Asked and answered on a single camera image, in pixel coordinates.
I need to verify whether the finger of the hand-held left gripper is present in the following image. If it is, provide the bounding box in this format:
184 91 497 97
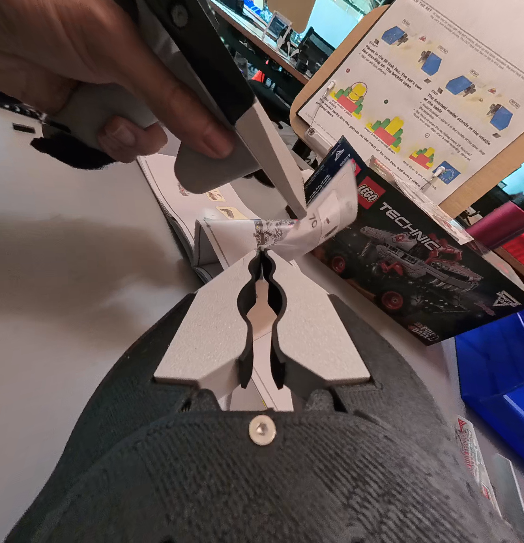
234 100 309 220

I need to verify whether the wooden office desk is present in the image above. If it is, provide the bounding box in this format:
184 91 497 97
209 0 314 86

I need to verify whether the person's left hand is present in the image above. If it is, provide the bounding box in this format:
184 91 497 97
0 0 236 165

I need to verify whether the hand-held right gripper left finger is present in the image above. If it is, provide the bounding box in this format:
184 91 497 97
154 248 263 389

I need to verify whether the white instruction booklet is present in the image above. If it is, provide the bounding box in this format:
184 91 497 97
137 154 359 410

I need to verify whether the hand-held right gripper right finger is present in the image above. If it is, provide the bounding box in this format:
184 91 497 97
262 248 371 389

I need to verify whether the maroon container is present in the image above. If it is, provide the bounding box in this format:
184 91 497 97
465 199 524 252

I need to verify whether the blue storage bin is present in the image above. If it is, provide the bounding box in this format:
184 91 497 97
454 306 524 458

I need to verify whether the printed instruction board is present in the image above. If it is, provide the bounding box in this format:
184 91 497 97
289 0 524 220

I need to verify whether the grey desk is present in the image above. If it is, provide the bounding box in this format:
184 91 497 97
0 104 524 543

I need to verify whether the red storage bin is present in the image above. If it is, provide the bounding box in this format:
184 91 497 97
499 231 524 270

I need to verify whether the black toy set box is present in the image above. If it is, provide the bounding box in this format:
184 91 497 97
304 136 524 347

